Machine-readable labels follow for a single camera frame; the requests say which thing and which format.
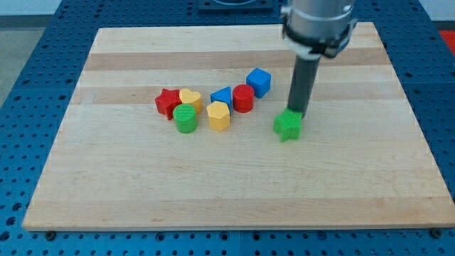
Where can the green star block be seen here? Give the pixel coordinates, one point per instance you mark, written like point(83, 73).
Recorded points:
point(287, 125)

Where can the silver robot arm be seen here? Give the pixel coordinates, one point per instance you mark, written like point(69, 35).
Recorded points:
point(316, 28)

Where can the red star block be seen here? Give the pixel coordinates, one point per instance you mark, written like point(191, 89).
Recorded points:
point(167, 101)

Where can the yellow hexagon block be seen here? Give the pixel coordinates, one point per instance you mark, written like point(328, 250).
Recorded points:
point(218, 115)

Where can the blue triangle block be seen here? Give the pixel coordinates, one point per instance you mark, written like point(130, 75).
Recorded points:
point(223, 95)

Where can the red cylinder block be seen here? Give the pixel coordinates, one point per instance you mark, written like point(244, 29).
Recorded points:
point(243, 98)

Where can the green cylinder block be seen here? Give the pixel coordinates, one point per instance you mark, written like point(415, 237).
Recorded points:
point(185, 118)

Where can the yellow heart block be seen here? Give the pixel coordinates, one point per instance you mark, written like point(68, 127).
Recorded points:
point(193, 98)

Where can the wooden board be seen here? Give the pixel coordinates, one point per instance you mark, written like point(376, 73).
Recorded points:
point(116, 164)

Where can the blue cube block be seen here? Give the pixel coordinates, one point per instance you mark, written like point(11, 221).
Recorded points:
point(260, 80)

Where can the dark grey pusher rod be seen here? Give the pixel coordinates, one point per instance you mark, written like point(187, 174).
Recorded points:
point(302, 83)

